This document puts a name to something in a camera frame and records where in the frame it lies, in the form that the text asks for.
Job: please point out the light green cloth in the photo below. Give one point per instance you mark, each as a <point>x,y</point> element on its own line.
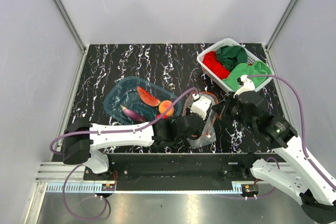
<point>257,68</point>

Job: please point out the purple fake food piece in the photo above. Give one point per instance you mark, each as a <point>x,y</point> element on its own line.
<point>133,115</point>

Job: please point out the dark green cloth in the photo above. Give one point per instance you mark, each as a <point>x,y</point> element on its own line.
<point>231,56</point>

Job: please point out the clear zip top bag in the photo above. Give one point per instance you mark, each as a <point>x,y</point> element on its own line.
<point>207,134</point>

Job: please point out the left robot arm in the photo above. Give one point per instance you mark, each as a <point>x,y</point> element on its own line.
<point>84,140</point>

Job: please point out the orange fake fruit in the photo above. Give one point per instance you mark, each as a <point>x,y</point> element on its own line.
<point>164,105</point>

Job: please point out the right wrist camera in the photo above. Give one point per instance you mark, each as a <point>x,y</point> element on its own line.
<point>245,83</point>

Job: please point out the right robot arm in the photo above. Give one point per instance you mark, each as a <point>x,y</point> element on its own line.
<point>315,196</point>

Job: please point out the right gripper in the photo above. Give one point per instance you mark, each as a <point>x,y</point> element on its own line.
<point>219,108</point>

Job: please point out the blue plastic container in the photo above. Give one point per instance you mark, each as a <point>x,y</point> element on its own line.
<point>124,93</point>

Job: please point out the red fake apple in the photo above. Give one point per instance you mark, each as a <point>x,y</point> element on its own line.
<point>162,116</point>

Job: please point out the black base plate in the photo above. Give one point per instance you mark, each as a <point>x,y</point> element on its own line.
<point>176,172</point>

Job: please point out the white plastic basket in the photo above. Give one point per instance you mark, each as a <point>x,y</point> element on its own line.
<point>259,80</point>

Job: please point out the red cloth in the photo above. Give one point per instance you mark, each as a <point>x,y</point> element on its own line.
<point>215,66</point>

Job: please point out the aluminium frame rail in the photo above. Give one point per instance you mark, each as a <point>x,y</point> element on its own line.
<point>69,24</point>

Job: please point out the white cable duct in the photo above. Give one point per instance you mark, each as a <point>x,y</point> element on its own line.
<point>100,188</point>

